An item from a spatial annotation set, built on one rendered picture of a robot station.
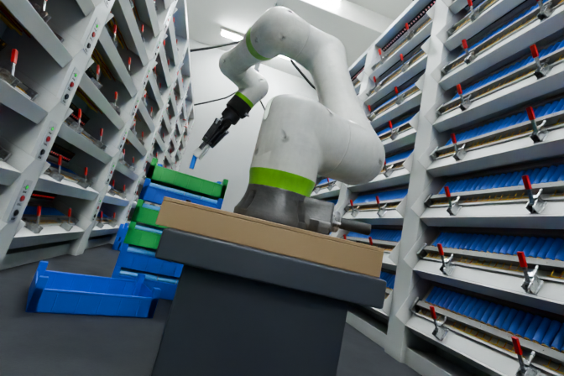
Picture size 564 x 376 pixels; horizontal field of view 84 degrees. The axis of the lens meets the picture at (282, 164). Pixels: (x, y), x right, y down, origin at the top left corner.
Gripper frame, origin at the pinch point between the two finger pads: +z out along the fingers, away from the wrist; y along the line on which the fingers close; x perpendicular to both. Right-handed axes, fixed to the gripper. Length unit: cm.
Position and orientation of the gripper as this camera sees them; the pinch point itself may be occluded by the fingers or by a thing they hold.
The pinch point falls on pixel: (201, 150)
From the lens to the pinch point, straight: 131.8
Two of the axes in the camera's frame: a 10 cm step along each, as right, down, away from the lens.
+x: -7.8, -5.8, 2.5
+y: 1.1, 2.6, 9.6
